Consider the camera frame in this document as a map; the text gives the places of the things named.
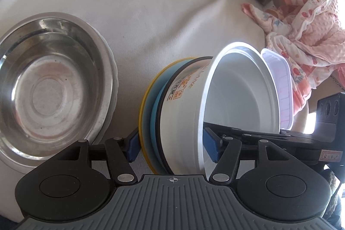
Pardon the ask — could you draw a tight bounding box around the white bowl yellow rim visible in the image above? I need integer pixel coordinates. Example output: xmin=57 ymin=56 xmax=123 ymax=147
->
xmin=138 ymin=57 xmax=195 ymax=175

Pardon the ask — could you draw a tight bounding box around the blue enamel bowl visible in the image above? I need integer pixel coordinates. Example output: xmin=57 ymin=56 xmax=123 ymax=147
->
xmin=150 ymin=56 xmax=212 ymax=175

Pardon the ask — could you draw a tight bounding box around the white paper cup bowl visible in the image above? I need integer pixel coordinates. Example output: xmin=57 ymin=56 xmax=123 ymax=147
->
xmin=160 ymin=42 xmax=280 ymax=175

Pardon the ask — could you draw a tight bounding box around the floral white plate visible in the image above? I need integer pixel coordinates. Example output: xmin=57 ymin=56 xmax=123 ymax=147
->
xmin=0 ymin=26 xmax=120 ymax=175

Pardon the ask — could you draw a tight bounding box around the white plastic tray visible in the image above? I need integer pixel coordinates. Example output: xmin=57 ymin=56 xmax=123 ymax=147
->
xmin=261 ymin=49 xmax=293 ymax=130

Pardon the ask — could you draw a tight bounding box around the stainless steel bowl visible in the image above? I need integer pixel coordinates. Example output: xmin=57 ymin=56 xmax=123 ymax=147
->
xmin=0 ymin=12 xmax=115 ymax=166

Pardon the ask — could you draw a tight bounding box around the pink floral blanket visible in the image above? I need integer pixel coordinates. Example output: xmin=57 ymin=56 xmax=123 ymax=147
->
xmin=242 ymin=0 xmax=344 ymax=113

